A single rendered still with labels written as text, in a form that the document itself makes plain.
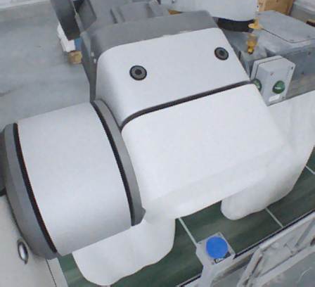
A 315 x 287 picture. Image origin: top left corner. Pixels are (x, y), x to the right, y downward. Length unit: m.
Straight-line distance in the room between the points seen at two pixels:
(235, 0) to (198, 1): 0.09
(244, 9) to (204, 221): 1.02
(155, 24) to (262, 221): 1.37
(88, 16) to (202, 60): 0.11
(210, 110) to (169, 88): 0.03
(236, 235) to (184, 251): 0.26
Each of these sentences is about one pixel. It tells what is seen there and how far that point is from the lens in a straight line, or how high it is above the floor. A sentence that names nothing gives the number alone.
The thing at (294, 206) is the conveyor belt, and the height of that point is 0.38.
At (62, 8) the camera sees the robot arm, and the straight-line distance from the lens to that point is 0.28.
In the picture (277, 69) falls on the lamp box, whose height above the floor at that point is 1.33.
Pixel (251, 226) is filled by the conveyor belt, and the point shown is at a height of 0.38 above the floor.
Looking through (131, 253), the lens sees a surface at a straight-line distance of 1.09.
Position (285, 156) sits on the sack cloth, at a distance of 1.20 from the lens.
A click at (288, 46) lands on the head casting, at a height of 1.33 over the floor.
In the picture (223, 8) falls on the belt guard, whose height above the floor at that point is 1.39.
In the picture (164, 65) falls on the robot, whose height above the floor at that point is 1.51.
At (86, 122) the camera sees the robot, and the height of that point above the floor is 1.49.
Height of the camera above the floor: 1.59
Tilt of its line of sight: 40 degrees down
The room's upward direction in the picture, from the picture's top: straight up
